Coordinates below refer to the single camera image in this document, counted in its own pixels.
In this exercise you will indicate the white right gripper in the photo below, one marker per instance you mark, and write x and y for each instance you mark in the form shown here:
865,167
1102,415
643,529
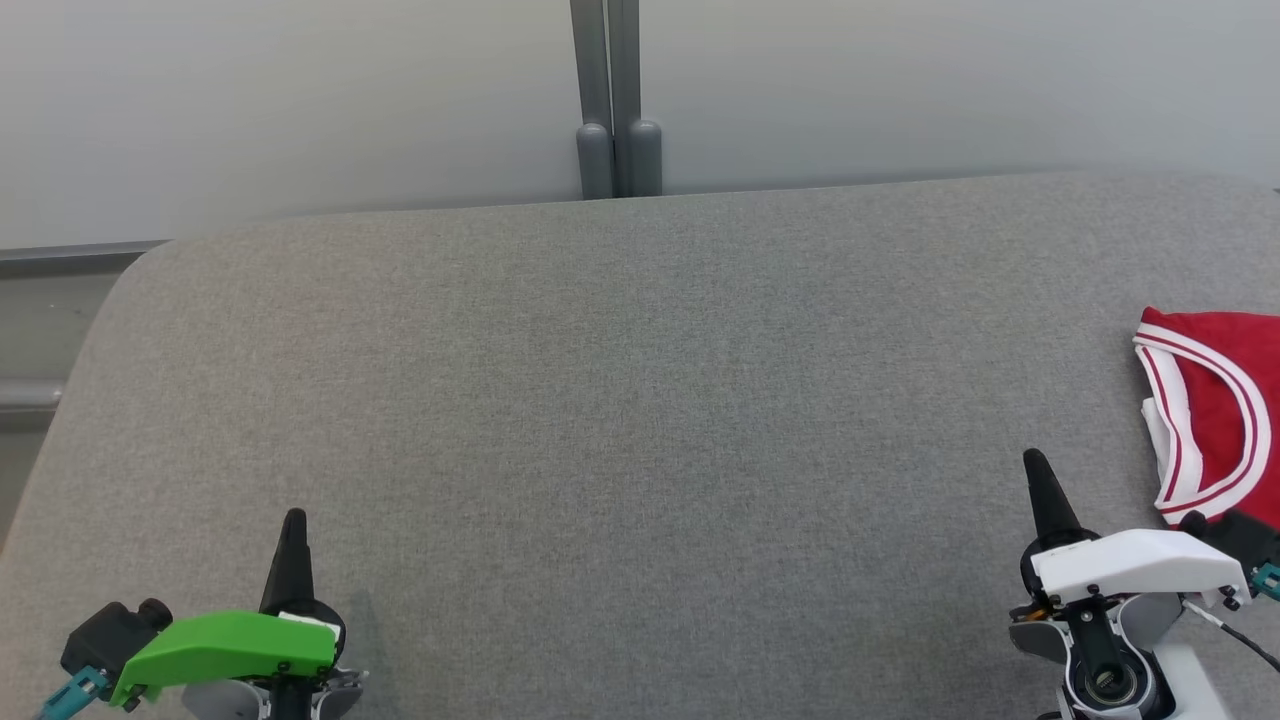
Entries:
1140,565

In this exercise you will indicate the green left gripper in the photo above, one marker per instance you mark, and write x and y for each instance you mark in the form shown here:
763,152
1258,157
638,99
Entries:
230,645

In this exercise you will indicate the red white shirt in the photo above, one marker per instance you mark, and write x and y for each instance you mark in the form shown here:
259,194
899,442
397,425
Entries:
1215,400

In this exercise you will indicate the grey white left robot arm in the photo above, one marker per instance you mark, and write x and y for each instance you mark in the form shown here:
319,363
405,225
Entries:
330,695

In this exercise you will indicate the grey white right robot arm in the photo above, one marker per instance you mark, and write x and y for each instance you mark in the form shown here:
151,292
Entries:
1180,680

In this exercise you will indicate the grey horizontal pipe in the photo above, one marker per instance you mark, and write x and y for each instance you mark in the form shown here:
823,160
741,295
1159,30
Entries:
25,394

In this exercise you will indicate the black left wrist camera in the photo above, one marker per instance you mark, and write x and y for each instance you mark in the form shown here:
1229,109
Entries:
105,635

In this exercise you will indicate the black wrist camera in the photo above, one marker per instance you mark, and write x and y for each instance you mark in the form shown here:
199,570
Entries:
105,635
1250,540

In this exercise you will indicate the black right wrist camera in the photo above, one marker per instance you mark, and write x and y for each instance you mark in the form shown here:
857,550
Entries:
1250,540

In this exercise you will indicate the grey wall rail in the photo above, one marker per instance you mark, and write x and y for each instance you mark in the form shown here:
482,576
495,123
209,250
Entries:
70,256

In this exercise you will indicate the grey partition post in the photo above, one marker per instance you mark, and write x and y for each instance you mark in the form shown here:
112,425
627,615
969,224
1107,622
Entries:
635,80
592,80

